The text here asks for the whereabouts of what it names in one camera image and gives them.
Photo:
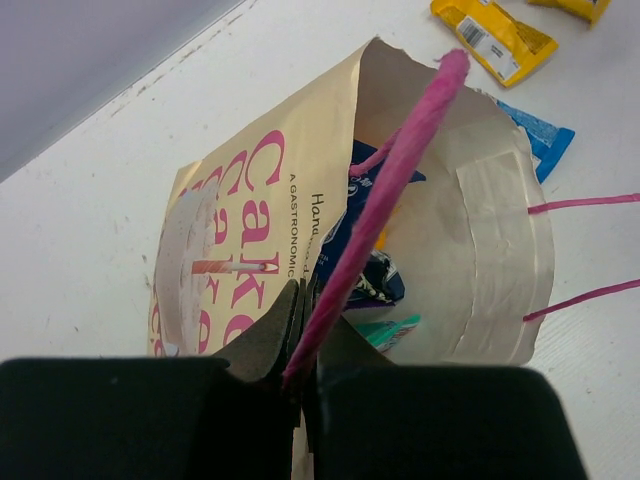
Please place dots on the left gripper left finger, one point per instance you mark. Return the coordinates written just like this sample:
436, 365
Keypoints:
221, 416

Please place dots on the dark blue chips bag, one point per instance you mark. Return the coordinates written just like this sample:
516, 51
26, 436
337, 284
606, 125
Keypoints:
379, 284

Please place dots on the blue M&M snack packet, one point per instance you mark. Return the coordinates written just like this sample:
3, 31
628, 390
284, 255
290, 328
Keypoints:
549, 142

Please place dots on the dark blue snack packet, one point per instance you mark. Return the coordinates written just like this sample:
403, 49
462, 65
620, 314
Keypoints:
358, 190

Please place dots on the teal snack packet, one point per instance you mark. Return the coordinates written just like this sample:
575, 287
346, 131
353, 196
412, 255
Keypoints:
386, 334

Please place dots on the yellow M&M snack packet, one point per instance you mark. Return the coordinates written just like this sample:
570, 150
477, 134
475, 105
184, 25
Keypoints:
507, 48

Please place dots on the pink beige paper bag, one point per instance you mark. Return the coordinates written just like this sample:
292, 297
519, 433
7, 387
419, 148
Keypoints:
473, 243

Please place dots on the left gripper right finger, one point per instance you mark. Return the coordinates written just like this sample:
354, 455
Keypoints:
369, 418

